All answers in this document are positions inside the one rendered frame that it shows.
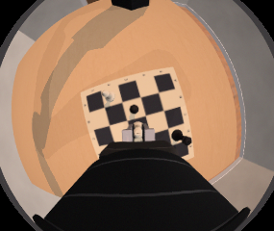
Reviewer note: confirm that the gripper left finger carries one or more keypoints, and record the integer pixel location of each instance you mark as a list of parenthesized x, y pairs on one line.
[(128, 134)]

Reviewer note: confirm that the chessboard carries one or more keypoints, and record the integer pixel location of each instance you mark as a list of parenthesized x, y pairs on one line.
[(161, 106)]

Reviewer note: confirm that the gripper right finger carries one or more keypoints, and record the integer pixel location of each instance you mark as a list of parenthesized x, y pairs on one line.
[(148, 134)]

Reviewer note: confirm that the white bishop chess piece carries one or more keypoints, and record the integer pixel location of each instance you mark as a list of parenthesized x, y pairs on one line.
[(110, 96)]

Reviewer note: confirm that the black chess king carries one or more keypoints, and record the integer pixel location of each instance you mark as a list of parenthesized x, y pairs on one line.
[(178, 135)]

